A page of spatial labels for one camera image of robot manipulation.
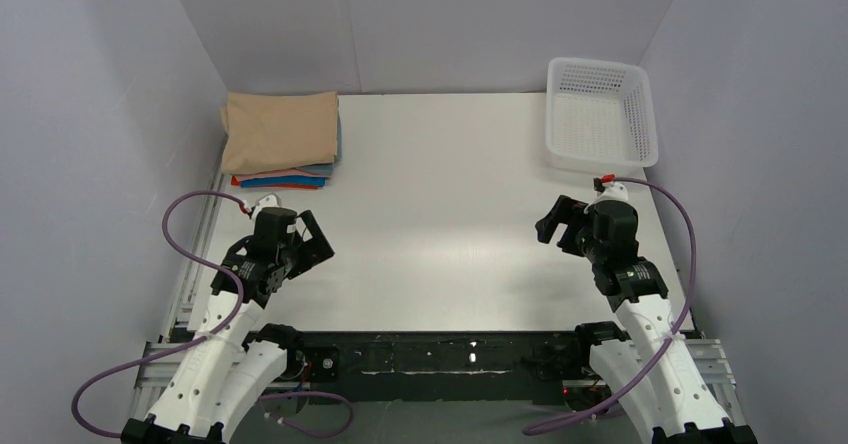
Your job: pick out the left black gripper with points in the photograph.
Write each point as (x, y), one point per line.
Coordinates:
(307, 243)

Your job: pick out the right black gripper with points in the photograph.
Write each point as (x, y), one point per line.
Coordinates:
(566, 225)

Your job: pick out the beige t shirt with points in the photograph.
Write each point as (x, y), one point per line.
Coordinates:
(268, 133)

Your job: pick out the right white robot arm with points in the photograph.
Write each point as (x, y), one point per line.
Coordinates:
(641, 356)

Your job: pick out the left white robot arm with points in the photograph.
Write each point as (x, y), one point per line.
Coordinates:
(228, 366)

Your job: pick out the folded blue t shirt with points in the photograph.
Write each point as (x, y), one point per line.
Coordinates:
(291, 181)

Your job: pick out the folded grey-blue t shirt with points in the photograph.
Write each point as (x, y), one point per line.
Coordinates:
(334, 156)

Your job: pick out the folded pink t shirt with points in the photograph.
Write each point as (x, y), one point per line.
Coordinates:
(303, 171)

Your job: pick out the folded orange t shirt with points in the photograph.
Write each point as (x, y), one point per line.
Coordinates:
(265, 185)

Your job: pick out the white plastic basket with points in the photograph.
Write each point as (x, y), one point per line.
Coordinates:
(599, 115)

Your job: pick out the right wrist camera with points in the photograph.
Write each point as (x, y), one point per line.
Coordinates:
(608, 189)

